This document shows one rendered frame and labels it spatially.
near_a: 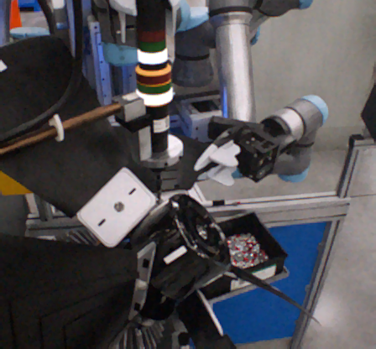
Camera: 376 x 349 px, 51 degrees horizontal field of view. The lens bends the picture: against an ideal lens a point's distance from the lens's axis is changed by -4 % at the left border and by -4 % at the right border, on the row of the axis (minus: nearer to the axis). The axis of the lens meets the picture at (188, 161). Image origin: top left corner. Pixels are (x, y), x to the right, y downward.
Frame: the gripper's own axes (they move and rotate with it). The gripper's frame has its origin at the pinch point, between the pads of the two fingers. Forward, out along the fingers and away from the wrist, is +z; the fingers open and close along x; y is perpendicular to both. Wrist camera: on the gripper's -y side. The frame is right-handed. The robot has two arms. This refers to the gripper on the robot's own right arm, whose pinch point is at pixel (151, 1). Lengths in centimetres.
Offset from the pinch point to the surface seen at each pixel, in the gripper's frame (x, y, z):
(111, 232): 8.1, 26.1, 6.4
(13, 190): 28, 49, -38
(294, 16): -116, 51, -163
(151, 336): 5.3, 41.8, 12.5
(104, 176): 7.6, 20.5, 2.0
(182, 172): -5.6, 30.3, -8.9
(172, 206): 0.4, 22.6, 7.8
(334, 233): -59, 78, -27
